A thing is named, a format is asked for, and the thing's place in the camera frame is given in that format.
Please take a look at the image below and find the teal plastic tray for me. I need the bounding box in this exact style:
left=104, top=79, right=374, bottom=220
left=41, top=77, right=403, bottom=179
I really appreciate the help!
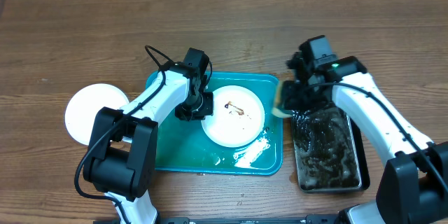
left=155, top=72, right=283, bottom=176

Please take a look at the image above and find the white plate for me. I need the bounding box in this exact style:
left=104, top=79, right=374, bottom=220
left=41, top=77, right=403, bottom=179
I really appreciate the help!
left=64, top=83, right=129, bottom=146
left=201, top=85, right=265, bottom=148

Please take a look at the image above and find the green yellow sponge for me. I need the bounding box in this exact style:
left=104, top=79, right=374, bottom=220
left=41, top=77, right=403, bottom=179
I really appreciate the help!
left=272, top=80, right=293, bottom=118

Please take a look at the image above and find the black outer tray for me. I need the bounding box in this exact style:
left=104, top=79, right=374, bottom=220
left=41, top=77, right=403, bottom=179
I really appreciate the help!
left=290, top=106, right=371, bottom=194

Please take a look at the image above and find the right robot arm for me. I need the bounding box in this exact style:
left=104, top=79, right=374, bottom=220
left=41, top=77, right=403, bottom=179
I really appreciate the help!
left=279, top=55, right=447, bottom=223

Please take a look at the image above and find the white plate bottom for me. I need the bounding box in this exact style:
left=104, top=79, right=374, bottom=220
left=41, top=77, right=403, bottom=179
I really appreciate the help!
left=64, top=83, right=129, bottom=146

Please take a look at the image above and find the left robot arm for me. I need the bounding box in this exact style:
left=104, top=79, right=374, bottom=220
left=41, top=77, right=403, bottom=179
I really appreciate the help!
left=74, top=62, right=213, bottom=223

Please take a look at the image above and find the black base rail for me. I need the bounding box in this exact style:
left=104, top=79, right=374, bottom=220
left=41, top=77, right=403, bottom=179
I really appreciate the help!
left=94, top=213, right=344, bottom=224

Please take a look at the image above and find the metal pan with dirty water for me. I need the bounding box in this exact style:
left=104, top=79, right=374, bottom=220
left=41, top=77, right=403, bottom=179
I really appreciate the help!
left=290, top=106, right=363, bottom=193

